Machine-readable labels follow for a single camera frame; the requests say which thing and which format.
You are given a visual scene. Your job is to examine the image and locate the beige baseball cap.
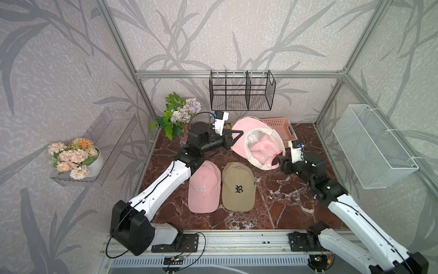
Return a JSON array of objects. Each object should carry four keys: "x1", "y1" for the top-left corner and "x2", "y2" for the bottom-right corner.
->
[{"x1": 222, "y1": 162, "x2": 257, "y2": 212}]

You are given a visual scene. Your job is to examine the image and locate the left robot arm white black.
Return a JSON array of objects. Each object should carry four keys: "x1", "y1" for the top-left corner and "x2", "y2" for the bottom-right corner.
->
[{"x1": 109, "y1": 122, "x2": 244, "y2": 256}]

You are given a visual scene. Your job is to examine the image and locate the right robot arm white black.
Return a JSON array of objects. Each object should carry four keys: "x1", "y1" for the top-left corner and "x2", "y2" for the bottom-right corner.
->
[{"x1": 276, "y1": 148, "x2": 429, "y2": 274}]

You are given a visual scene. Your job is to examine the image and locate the purple white flower bouquet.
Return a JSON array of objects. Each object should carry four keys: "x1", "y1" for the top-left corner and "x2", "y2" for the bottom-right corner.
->
[{"x1": 150, "y1": 92, "x2": 202, "y2": 140}]

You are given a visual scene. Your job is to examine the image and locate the pink plastic basket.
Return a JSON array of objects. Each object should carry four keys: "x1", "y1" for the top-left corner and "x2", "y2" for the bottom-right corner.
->
[{"x1": 262, "y1": 117, "x2": 298, "y2": 148}]

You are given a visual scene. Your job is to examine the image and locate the pink flat mat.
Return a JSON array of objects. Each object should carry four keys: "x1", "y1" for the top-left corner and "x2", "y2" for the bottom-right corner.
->
[{"x1": 188, "y1": 161, "x2": 221, "y2": 213}]

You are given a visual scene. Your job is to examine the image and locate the white pot peach flowers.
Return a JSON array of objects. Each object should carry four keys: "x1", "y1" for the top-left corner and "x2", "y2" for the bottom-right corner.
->
[{"x1": 47, "y1": 138, "x2": 104, "y2": 180}]

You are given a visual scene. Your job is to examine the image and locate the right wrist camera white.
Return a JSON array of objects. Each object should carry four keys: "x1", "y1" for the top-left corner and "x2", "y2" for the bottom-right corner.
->
[{"x1": 288, "y1": 139, "x2": 304, "y2": 164}]

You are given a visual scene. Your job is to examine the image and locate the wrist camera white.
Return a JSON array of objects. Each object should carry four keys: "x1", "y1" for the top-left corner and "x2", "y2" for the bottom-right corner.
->
[
  {"x1": 213, "y1": 111, "x2": 229, "y2": 136},
  {"x1": 288, "y1": 139, "x2": 304, "y2": 164}
]

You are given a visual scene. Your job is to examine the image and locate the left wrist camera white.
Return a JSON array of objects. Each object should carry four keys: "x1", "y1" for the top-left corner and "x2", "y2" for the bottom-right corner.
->
[{"x1": 213, "y1": 111, "x2": 229, "y2": 136}]

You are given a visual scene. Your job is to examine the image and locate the black wire wall basket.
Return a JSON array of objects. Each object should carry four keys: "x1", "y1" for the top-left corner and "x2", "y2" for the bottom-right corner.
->
[{"x1": 209, "y1": 71, "x2": 277, "y2": 111}]

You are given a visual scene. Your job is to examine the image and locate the white mesh wall basket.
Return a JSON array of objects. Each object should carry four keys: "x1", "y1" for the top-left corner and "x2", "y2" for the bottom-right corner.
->
[{"x1": 333, "y1": 105, "x2": 419, "y2": 189}]

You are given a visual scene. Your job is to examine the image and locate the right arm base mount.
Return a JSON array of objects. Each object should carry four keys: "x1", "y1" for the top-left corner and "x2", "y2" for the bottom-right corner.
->
[{"x1": 287, "y1": 222, "x2": 330, "y2": 252}]

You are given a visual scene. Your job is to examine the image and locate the clear acrylic wall shelf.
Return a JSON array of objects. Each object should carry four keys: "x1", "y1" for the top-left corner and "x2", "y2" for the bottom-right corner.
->
[{"x1": 50, "y1": 108, "x2": 138, "y2": 187}]

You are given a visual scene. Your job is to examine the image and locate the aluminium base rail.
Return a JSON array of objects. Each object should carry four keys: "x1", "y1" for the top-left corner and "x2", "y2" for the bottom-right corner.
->
[{"x1": 99, "y1": 229, "x2": 360, "y2": 256}]

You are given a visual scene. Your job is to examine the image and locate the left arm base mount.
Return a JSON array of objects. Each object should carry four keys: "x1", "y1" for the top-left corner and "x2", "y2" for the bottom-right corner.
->
[{"x1": 151, "y1": 224, "x2": 200, "y2": 253}]

